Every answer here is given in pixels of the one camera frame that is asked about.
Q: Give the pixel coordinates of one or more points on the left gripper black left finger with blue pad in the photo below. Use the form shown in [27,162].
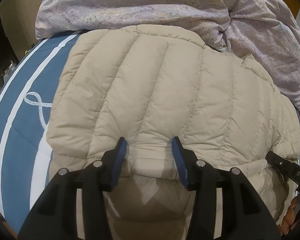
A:
[53,215]

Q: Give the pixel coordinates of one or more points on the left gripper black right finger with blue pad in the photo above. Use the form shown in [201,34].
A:
[244,214]

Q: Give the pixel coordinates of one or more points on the beige quilted puffer jacket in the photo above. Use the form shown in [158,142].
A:
[149,84]

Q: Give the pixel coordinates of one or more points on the person's right hand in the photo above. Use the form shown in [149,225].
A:
[288,223]

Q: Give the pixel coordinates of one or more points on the blue white striped bedsheet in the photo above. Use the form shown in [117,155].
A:
[25,105]

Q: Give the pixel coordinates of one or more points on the cluttered bedside table items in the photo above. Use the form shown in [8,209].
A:
[2,67]

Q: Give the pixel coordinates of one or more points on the lilac floral duvet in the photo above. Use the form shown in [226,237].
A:
[265,29]

